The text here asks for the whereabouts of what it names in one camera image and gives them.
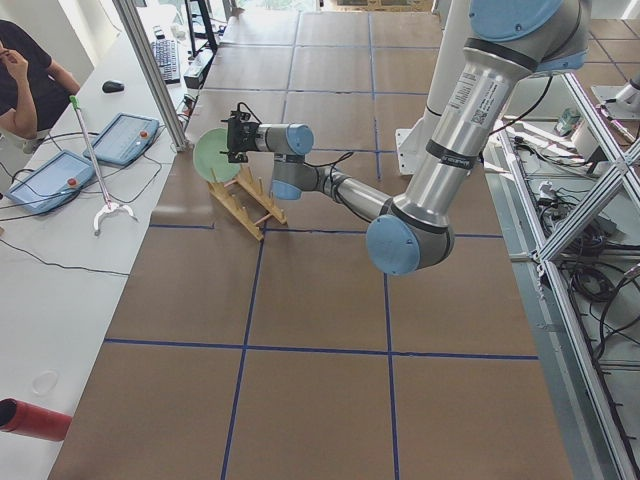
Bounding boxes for near blue teach pendant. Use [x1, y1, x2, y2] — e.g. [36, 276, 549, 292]
[6, 150, 94, 214]

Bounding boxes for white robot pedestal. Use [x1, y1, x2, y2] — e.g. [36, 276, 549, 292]
[395, 0, 473, 175]

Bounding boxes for black computer mouse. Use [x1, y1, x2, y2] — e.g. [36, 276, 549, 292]
[102, 80, 125, 94]

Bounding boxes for red cylinder bottle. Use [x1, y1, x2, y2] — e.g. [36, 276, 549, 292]
[1, 398, 72, 441]

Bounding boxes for wooden dish rack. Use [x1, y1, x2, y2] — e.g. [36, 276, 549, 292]
[208, 166, 287, 241]

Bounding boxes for blue teach pendant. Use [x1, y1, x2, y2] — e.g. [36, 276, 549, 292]
[92, 113, 160, 166]
[6, 150, 94, 214]

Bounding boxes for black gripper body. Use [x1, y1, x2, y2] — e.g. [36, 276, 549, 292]
[227, 118, 260, 153]

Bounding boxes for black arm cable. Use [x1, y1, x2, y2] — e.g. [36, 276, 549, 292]
[302, 149, 356, 201]

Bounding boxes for white reacher grabber tool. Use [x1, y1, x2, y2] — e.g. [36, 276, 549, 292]
[69, 95, 138, 237]

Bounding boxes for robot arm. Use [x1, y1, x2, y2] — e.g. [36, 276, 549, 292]
[225, 1, 592, 275]

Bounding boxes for person in black shirt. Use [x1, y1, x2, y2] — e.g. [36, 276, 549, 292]
[1, 20, 80, 140]

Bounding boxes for black keyboard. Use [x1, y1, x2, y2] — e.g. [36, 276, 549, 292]
[150, 38, 181, 84]

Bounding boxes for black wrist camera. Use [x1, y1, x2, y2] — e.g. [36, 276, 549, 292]
[230, 102, 261, 124]

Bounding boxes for aluminium frame post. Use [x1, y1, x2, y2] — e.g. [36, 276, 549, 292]
[113, 0, 190, 152]

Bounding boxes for far blue teach pendant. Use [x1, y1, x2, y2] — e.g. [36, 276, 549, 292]
[92, 113, 160, 166]

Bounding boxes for light green round plate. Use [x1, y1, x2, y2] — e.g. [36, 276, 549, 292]
[193, 128, 240, 183]

